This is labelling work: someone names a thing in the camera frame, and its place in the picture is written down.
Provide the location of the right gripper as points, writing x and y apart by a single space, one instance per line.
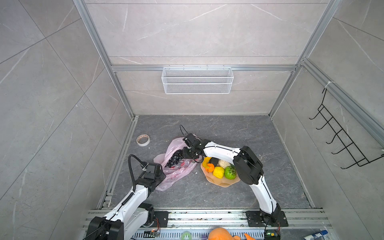
185 154

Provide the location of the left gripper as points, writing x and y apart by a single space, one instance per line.
162 175

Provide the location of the yellow fake banana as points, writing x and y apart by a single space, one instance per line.
206 161

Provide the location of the black fake grapes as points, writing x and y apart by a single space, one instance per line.
175 159

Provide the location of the pink plastic bag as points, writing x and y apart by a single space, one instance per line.
177 172

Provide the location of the dark fake avocado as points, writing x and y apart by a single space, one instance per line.
214 161

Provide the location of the orange fake fruit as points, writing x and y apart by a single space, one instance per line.
210 168

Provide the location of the yellow fake lemon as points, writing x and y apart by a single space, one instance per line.
219 172

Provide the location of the pink scalloped bowl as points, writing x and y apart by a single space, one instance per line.
224 182

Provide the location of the green fake fruit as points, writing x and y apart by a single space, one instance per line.
230 173

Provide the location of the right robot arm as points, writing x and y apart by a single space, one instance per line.
249 169

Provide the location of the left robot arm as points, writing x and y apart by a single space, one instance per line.
122 222

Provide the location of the masking tape roll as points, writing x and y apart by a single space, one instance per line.
143 140

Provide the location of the green tape roll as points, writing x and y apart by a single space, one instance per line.
186 236

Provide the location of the orange plush toy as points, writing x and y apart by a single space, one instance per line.
221 234

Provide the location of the blue white tube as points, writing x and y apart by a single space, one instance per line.
316 235

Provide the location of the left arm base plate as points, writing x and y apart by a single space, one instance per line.
157 219

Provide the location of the white wire mesh basket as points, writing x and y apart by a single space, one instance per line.
197 80

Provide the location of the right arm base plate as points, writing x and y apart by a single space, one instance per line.
261 219

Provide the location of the black wire hook rack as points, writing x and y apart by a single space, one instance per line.
339 133

